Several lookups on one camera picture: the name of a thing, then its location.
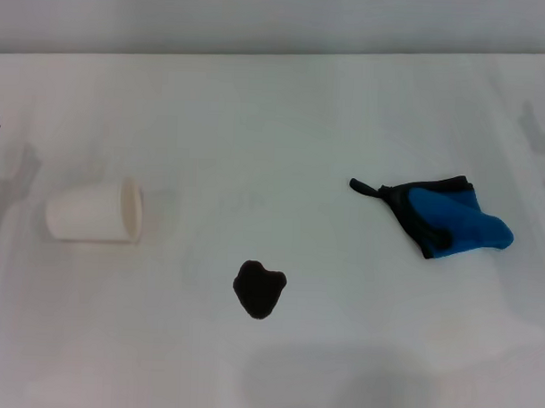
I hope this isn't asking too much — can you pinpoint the white paper cup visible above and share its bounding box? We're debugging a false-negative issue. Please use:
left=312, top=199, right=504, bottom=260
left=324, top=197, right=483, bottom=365
left=44, top=174, right=145, bottom=245

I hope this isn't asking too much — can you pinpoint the blue rag with black trim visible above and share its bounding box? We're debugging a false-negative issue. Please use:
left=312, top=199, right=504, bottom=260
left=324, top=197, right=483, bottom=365
left=346, top=171, right=518, bottom=262

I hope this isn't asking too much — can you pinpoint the black water stain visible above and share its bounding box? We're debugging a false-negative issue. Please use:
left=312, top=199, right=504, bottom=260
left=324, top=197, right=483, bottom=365
left=231, top=259, right=289, bottom=323

